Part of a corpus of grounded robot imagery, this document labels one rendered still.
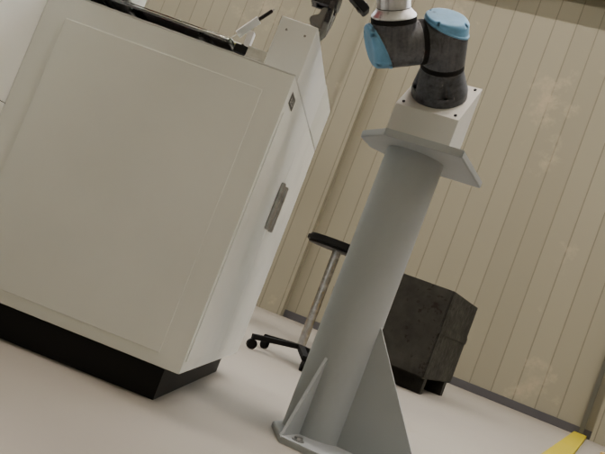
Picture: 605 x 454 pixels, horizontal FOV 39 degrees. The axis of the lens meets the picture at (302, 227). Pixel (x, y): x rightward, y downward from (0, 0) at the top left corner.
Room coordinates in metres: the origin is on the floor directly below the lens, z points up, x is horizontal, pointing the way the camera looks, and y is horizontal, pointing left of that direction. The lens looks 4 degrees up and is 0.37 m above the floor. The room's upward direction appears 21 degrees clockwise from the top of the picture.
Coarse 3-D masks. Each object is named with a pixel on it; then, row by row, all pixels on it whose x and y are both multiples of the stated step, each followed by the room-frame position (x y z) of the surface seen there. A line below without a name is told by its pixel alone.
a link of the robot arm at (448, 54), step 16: (432, 16) 2.11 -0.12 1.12; (448, 16) 2.12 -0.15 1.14; (464, 16) 2.13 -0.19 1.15; (432, 32) 2.10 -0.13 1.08; (448, 32) 2.09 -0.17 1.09; (464, 32) 2.10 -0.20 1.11; (432, 48) 2.11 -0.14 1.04; (448, 48) 2.12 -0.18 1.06; (464, 48) 2.14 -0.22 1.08; (432, 64) 2.16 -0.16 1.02; (448, 64) 2.15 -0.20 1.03; (464, 64) 2.18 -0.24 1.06
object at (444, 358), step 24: (408, 288) 5.46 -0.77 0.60; (432, 288) 5.40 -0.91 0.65; (408, 312) 5.44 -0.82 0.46; (432, 312) 5.38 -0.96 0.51; (456, 312) 5.61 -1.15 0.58; (384, 336) 5.47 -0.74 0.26; (408, 336) 5.42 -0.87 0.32; (432, 336) 5.36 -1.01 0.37; (456, 336) 5.85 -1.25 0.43; (408, 360) 5.40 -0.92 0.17; (432, 360) 5.43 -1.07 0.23; (456, 360) 6.17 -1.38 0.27; (408, 384) 5.48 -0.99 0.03; (432, 384) 6.10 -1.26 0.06
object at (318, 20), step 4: (324, 8) 2.41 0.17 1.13; (320, 12) 2.41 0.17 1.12; (324, 12) 2.41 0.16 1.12; (312, 16) 2.41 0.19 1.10; (316, 16) 2.41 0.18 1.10; (320, 16) 2.41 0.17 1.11; (324, 16) 2.41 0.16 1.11; (332, 16) 2.42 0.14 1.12; (312, 20) 2.41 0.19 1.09; (316, 20) 2.41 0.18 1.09; (320, 20) 2.41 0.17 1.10; (316, 24) 2.41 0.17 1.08; (320, 24) 2.41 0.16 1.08; (324, 24) 2.40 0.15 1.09; (328, 24) 2.40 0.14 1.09; (320, 28) 2.41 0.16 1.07; (324, 28) 2.40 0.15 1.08; (328, 28) 2.42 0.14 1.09; (320, 32) 2.41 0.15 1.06; (324, 32) 2.41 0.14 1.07; (320, 36) 2.41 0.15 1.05; (324, 36) 2.42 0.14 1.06; (320, 40) 2.42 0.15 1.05
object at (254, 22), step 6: (246, 24) 2.61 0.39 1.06; (252, 24) 2.62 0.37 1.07; (258, 24) 2.63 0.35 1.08; (240, 30) 2.62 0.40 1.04; (246, 30) 2.63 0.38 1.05; (240, 36) 2.64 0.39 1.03; (246, 36) 2.62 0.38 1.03; (252, 36) 2.62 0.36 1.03; (246, 42) 2.62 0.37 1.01; (252, 42) 2.64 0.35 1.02
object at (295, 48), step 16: (288, 32) 2.03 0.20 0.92; (304, 32) 2.03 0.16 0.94; (272, 48) 2.03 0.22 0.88; (288, 48) 2.03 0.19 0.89; (304, 48) 2.02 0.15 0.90; (320, 48) 2.16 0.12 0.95; (272, 64) 2.03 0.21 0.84; (288, 64) 2.03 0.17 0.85; (304, 64) 2.03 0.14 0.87; (320, 64) 2.27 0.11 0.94; (304, 80) 2.12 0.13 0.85; (320, 80) 2.39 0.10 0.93; (304, 96) 2.22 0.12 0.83; (320, 96) 2.52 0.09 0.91
